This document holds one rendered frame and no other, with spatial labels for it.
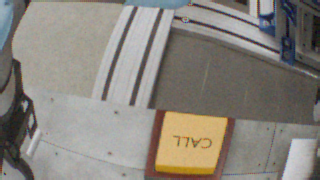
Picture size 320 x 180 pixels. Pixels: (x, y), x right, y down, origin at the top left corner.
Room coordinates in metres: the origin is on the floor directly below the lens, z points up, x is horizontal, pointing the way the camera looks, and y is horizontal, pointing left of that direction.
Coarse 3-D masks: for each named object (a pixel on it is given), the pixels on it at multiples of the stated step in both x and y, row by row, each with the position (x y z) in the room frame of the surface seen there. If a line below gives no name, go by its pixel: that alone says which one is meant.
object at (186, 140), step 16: (176, 128) 0.50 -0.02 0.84; (192, 128) 0.50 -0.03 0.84; (208, 128) 0.50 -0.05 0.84; (224, 128) 0.50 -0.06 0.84; (160, 144) 0.48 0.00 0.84; (176, 144) 0.48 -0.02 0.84; (192, 144) 0.48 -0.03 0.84; (208, 144) 0.48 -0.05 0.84; (160, 160) 0.46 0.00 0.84; (176, 160) 0.46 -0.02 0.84; (192, 160) 0.46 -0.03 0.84; (208, 160) 0.46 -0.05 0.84
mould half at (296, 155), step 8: (296, 144) 0.44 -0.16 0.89; (304, 144) 0.44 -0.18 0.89; (312, 144) 0.44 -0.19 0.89; (288, 152) 0.44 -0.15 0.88; (296, 152) 0.43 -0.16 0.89; (304, 152) 0.43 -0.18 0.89; (312, 152) 0.42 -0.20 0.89; (288, 160) 0.42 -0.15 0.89; (296, 160) 0.42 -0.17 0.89; (304, 160) 0.41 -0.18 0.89; (312, 160) 0.41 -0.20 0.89; (280, 168) 0.45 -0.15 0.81; (288, 168) 0.41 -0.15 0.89; (296, 168) 0.40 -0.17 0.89; (304, 168) 0.40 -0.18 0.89; (312, 168) 0.40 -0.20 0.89; (280, 176) 0.41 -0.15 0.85; (288, 176) 0.39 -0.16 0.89; (296, 176) 0.39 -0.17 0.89; (304, 176) 0.39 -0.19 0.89; (312, 176) 0.39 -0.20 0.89
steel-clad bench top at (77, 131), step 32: (32, 96) 0.54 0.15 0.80; (64, 96) 0.55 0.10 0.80; (64, 128) 0.51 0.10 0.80; (96, 128) 0.51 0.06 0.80; (128, 128) 0.52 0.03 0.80; (256, 128) 0.52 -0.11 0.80; (288, 128) 0.51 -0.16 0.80; (64, 160) 0.46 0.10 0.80; (96, 160) 0.47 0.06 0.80; (128, 160) 0.48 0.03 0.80; (256, 160) 0.47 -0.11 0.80
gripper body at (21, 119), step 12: (24, 96) 0.44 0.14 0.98; (12, 108) 0.39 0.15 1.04; (0, 120) 0.37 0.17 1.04; (12, 120) 0.41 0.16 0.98; (24, 120) 0.41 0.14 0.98; (36, 120) 0.43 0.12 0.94; (12, 132) 0.39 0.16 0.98; (24, 132) 0.42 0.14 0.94; (12, 144) 0.38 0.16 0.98; (12, 156) 0.37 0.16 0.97
